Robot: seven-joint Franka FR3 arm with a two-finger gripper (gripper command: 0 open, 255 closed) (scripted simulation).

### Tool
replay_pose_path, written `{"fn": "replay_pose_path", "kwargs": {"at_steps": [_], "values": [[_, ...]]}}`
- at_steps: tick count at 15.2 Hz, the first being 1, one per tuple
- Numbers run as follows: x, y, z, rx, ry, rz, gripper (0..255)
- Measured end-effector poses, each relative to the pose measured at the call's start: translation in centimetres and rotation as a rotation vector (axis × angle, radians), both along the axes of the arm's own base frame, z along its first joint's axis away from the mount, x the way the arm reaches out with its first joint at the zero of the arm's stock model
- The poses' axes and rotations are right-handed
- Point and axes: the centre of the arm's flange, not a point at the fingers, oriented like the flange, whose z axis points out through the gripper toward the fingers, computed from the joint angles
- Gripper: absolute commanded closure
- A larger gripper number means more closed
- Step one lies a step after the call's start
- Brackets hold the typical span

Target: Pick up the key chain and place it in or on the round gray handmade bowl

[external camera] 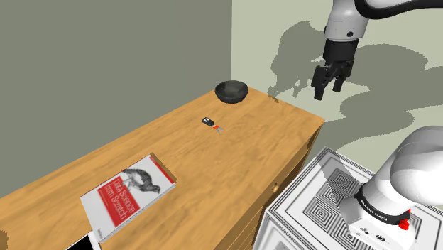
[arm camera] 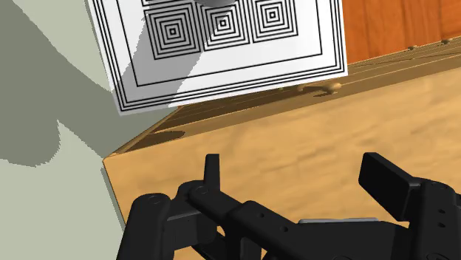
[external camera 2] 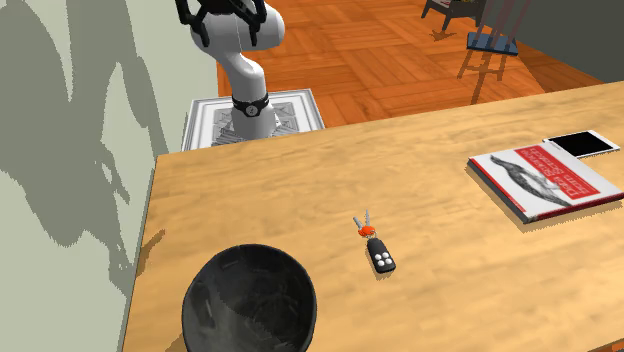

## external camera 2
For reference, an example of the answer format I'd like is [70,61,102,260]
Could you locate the white phone with black screen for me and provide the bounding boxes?
[542,129,621,160]

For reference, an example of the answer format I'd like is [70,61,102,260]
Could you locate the black bowl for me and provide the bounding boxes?
[181,243,319,352]

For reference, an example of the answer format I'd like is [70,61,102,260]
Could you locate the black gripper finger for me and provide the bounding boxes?
[221,0,269,51]
[174,0,212,49]

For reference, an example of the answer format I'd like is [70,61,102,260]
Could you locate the dark chair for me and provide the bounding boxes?
[420,0,489,33]

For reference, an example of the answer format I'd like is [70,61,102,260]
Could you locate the black key fob with keys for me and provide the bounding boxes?
[352,209,398,275]

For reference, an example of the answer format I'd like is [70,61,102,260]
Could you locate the white and red book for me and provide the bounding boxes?
[466,144,624,225]

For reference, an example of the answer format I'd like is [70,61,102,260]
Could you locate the light wooden table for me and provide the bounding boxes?
[116,80,624,352]

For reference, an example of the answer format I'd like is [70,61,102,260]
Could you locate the patterned white grey robot stand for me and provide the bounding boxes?
[181,88,326,152]

